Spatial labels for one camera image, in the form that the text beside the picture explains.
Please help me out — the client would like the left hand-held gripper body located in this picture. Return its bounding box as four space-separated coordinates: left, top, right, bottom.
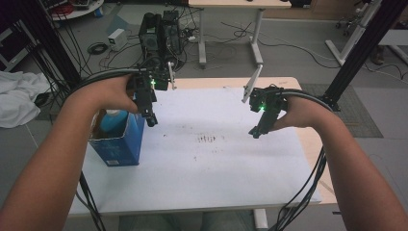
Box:
127 62 177 109

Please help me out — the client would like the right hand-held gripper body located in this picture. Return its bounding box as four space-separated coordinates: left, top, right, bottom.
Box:
242 64 288 114

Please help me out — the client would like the blue bottle with white cap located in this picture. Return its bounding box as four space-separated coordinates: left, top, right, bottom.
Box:
99 109 130 135

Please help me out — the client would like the blue cardboard box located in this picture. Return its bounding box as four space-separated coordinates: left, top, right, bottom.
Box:
89 109 146 167

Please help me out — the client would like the person's right hand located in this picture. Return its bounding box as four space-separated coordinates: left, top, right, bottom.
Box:
272 97 335 131

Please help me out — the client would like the person's left hand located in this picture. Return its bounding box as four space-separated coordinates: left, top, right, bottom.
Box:
65 75 140 114

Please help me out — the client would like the black computer tower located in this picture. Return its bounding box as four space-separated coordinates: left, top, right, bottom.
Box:
162 10 185 68
138 12 164 66

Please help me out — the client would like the small white device box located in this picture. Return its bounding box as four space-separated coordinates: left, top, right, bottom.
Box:
107 28 129 52

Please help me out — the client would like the grey floor mat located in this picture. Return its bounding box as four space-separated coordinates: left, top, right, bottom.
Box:
299 82 384 139

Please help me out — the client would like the white table leg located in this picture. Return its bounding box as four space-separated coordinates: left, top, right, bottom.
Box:
253 208 269 230

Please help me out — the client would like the round white table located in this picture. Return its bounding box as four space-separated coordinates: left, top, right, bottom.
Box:
47 0 105 22

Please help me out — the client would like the black metal stand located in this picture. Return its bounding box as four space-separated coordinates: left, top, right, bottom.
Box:
320 0 408 113
0 0 83 90

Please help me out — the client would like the wooden desk with white legs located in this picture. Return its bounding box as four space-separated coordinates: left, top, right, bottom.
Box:
188 0 293 69

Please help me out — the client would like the white crumpled cloth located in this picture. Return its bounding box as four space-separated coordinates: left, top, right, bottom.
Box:
0 70 54 129

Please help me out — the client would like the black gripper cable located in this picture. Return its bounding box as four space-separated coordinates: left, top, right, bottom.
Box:
68 66 142 231
268 87 335 231

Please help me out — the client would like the long black floor cable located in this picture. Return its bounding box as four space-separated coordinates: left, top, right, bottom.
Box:
220 20 342 70

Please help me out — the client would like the coiled black cable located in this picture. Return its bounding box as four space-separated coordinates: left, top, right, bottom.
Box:
87 41 110 56

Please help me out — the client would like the white metal frame leg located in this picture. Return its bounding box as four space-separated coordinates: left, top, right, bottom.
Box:
325 0 384 66

